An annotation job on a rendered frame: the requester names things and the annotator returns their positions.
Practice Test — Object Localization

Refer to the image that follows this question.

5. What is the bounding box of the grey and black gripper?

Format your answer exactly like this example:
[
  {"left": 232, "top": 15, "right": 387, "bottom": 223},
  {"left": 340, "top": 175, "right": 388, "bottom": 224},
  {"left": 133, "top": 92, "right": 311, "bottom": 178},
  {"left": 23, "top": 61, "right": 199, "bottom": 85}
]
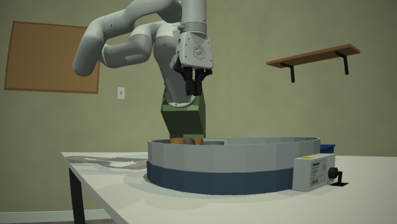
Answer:
[{"left": 174, "top": 31, "right": 213, "bottom": 96}]

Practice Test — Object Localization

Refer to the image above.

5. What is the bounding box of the blue plastic crate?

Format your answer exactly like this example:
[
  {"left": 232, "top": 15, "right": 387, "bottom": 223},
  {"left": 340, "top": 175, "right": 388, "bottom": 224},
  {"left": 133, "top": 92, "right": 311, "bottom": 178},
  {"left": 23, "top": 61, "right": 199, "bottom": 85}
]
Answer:
[{"left": 320, "top": 145, "right": 335, "bottom": 154}]

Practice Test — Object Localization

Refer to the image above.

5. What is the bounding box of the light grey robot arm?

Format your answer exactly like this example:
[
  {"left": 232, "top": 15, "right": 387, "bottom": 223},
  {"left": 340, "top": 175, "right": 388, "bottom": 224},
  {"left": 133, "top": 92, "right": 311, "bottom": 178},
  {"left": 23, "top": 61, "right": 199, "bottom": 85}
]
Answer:
[{"left": 73, "top": 0, "right": 207, "bottom": 108}]

